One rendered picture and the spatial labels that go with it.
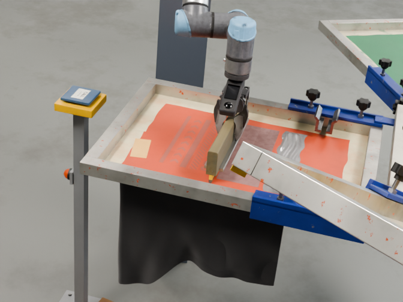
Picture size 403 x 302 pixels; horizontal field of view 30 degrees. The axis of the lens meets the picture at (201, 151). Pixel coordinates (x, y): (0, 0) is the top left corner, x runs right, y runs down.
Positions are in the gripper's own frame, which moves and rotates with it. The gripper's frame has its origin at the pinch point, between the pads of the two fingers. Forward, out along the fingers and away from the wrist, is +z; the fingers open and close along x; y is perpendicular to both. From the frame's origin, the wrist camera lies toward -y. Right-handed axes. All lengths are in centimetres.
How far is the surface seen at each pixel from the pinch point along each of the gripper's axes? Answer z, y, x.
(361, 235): -50, -111, -38
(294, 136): 3.9, 16.1, -17.9
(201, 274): 98, 57, 14
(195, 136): 4.6, 4.2, 10.8
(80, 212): 48, 13, 52
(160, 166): 5.3, -15.7, 15.6
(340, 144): 4.2, 17.3, -32.4
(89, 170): 3.8, -27.8, 32.1
